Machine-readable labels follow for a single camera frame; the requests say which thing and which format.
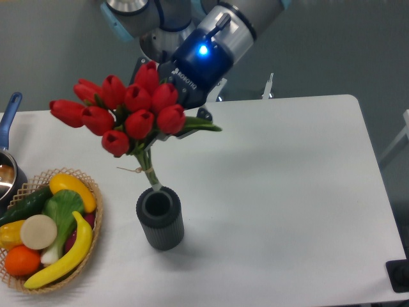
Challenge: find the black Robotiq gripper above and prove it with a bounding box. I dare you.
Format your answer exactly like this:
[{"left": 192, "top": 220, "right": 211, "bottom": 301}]
[{"left": 128, "top": 28, "right": 233, "bottom": 141}]

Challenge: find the red tulip bouquet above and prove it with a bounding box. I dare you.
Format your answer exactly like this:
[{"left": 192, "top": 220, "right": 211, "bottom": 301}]
[{"left": 49, "top": 61, "right": 222, "bottom": 191}]

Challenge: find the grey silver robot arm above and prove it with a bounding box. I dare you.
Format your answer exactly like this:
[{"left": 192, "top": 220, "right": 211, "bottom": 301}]
[{"left": 100, "top": 1, "right": 290, "bottom": 121}]

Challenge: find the dark grey ribbed vase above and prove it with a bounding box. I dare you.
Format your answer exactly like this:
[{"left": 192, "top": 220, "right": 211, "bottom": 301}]
[{"left": 135, "top": 187, "right": 184, "bottom": 251}]

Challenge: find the yellow squash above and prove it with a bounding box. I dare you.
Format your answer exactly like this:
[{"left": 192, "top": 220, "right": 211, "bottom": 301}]
[{"left": 49, "top": 173, "right": 96, "bottom": 213}]

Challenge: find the dark red vegetable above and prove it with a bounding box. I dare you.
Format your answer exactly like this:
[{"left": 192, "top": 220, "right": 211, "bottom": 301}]
[{"left": 64, "top": 212, "right": 95, "bottom": 254}]

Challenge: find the green bok choy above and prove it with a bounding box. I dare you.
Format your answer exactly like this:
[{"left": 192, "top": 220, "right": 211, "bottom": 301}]
[{"left": 41, "top": 189, "right": 84, "bottom": 266}]

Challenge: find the woven wicker basket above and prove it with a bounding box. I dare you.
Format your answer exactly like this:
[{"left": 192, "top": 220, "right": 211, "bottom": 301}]
[{"left": 1, "top": 168, "right": 103, "bottom": 294}]

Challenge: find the green cucumber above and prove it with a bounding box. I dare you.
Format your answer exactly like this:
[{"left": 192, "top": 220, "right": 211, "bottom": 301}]
[{"left": 1, "top": 185, "right": 52, "bottom": 226}]

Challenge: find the beige round disc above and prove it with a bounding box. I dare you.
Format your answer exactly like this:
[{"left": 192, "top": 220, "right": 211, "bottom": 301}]
[{"left": 20, "top": 214, "right": 58, "bottom": 250}]

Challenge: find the yellow banana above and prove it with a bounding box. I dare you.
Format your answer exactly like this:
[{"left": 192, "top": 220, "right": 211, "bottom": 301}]
[{"left": 24, "top": 211, "right": 93, "bottom": 290}]

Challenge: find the yellow bell pepper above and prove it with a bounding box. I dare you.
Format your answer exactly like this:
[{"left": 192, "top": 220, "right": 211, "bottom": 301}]
[{"left": 1, "top": 220, "right": 25, "bottom": 250}]

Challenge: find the orange fruit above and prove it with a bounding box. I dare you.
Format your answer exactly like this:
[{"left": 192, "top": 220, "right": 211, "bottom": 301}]
[{"left": 4, "top": 245, "right": 40, "bottom": 276}]

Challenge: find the black device at table edge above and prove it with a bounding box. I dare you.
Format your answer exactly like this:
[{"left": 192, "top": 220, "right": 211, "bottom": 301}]
[{"left": 385, "top": 259, "right": 408, "bottom": 293}]

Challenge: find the blue handled saucepan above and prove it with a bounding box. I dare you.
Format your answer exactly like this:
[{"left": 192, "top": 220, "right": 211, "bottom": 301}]
[{"left": 1, "top": 92, "right": 27, "bottom": 216}]

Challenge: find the white furniture frame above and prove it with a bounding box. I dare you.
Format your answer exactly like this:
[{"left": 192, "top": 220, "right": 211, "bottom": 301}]
[{"left": 378, "top": 110, "right": 408, "bottom": 169}]

